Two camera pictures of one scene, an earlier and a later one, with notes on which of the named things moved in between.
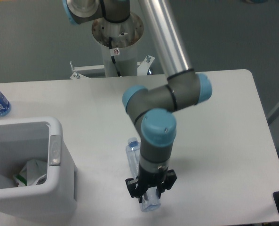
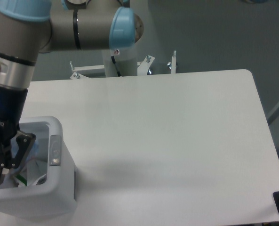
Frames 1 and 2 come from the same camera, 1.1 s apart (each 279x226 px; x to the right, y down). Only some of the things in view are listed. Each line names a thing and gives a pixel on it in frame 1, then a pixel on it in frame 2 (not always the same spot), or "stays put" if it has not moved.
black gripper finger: (170, 178) -> (26, 141)
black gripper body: (146, 179) -> (6, 107)
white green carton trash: (31, 172) stays put
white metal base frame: (79, 72) stays put
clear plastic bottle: (151, 201) -> (9, 180)
